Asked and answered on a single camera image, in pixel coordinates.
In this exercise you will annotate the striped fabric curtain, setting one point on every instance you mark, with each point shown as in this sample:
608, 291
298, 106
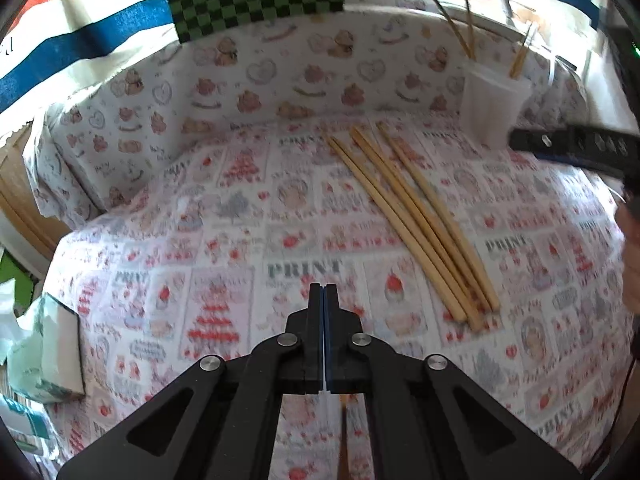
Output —
75, 35

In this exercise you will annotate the wooden chopstick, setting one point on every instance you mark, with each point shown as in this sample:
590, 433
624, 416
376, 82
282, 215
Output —
447, 21
415, 231
522, 52
400, 237
467, 15
440, 219
450, 260
345, 440

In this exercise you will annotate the translucent plastic cup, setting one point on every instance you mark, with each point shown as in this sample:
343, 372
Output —
492, 110

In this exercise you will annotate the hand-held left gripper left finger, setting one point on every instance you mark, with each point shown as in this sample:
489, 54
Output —
315, 340

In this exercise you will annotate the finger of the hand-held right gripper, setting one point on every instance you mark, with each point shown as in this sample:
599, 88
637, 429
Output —
560, 142
625, 169

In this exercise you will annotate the pale green tissue pack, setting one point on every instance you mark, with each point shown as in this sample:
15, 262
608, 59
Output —
55, 355

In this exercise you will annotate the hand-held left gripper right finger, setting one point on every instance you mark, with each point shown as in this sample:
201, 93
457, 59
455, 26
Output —
331, 340

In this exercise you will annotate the wooden furniture panel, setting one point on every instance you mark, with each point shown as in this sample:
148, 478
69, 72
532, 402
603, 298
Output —
25, 195

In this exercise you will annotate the person's right hand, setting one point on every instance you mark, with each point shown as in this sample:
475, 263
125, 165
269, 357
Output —
631, 255

